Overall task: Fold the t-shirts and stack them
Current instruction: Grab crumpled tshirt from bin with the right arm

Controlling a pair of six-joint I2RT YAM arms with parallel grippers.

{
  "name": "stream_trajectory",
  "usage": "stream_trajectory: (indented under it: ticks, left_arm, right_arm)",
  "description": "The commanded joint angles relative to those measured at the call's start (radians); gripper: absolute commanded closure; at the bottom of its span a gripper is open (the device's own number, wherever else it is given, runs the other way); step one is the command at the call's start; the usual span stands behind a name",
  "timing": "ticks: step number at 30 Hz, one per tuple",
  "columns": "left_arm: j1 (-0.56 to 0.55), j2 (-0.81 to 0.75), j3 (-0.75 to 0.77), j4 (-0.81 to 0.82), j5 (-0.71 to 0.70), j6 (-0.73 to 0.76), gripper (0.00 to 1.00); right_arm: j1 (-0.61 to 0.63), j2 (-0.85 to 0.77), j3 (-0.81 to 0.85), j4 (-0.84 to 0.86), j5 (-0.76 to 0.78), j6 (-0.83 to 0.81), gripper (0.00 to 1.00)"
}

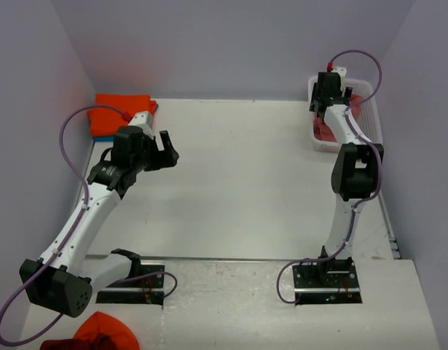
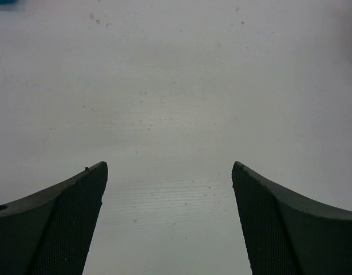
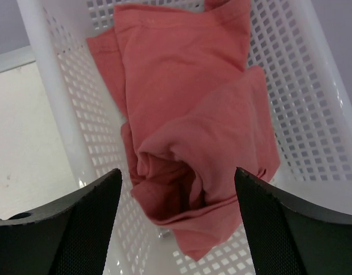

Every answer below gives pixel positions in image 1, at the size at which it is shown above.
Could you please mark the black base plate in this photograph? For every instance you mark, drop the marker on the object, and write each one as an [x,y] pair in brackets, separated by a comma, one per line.
[148,291]
[326,283]

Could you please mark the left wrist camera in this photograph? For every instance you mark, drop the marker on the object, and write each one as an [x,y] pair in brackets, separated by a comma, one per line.
[142,119]

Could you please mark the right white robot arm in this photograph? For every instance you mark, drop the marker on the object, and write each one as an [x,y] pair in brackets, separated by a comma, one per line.
[355,178]

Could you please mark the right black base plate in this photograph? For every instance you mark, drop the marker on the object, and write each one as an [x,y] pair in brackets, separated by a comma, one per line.
[326,283]

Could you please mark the folded blue t shirt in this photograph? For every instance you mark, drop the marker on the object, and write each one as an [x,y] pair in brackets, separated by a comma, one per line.
[103,138]

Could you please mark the dark red cloth at front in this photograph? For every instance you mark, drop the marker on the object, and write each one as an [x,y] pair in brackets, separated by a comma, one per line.
[78,344]

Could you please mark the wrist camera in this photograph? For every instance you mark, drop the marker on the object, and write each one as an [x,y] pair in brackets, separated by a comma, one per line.
[341,71]
[142,119]

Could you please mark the folded orange t shirt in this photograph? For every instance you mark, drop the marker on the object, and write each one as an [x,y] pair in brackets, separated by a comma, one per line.
[141,102]

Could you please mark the white plastic basket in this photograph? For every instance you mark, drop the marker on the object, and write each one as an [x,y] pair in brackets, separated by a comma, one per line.
[369,121]

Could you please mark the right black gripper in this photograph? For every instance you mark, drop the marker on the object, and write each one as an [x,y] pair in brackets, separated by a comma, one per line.
[315,96]

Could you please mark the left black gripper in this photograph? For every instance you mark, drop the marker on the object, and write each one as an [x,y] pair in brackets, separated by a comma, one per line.
[162,159]

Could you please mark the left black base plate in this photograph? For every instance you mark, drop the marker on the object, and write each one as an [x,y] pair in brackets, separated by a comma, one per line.
[148,291]

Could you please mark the orange cloth at front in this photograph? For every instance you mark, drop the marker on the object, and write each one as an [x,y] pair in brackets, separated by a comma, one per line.
[102,331]

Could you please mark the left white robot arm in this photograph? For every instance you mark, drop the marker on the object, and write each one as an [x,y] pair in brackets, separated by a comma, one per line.
[57,280]

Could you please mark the pink t shirt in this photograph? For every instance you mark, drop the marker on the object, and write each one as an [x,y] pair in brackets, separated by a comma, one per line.
[323,132]

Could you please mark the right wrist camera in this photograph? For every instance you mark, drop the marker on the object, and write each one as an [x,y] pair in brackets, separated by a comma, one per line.
[341,71]

